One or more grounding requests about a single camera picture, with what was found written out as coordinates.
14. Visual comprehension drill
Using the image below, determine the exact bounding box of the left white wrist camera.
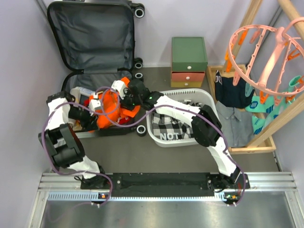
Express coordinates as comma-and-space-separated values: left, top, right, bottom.
88, 93, 103, 113

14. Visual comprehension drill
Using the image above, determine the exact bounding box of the small colourful drawer cabinet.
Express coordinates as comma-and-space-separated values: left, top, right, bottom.
171, 37, 208, 88

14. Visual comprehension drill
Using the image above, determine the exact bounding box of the aluminium frame rail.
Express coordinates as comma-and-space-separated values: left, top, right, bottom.
28, 172, 304, 228

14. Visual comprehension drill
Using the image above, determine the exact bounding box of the teal patterned sock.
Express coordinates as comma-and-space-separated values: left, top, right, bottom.
244, 75, 304, 135

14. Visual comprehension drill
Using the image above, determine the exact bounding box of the wooden drying rack frame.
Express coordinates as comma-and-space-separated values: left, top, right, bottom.
206, 0, 304, 154

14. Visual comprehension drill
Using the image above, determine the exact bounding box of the dark navy garment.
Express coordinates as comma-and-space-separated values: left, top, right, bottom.
214, 70, 255, 109

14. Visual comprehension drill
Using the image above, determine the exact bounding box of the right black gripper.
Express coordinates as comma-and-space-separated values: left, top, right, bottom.
118, 89, 143, 112

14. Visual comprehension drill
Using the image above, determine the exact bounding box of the grey button shirt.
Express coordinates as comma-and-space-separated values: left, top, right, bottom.
215, 101, 254, 148

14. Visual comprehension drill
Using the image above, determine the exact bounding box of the red printed t-shirt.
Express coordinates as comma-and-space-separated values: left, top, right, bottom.
117, 116, 130, 125

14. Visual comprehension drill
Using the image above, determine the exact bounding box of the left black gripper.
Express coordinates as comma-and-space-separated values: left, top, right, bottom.
68, 104, 99, 132

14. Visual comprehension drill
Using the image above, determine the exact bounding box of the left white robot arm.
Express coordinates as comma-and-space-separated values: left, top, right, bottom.
38, 91, 108, 189

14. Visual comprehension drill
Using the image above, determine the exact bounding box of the orange garment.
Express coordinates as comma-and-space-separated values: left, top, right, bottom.
84, 77, 140, 129

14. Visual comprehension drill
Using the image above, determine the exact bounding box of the white tube bottle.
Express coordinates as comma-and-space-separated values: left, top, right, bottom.
70, 86, 95, 97

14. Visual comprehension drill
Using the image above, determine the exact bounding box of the white plastic basin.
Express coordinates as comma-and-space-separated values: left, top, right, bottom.
146, 88, 219, 148

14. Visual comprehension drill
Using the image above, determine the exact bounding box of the pink round clip hanger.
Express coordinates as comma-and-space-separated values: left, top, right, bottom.
225, 17, 304, 105

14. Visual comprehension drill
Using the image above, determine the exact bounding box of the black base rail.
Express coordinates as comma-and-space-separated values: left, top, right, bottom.
80, 171, 250, 197

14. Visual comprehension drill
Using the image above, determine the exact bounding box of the black white plaid shirt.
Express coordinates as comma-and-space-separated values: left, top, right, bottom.
152, 111, 194, 141

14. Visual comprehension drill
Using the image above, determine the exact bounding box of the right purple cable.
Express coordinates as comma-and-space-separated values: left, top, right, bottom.
101, 89, 247, 207

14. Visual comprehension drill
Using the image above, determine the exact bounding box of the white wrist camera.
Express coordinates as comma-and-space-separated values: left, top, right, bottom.
88, 93, 103, 113
111, 80, 130, 100

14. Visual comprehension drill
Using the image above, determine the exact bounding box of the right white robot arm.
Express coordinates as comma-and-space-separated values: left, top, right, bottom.
112, 79, 242, 188

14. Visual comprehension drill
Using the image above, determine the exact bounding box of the black and white suitcase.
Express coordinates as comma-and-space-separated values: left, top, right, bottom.
47, 0, 147, 138

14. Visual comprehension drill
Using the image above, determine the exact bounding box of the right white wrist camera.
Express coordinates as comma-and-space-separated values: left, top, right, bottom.
111, 80, 130, 100

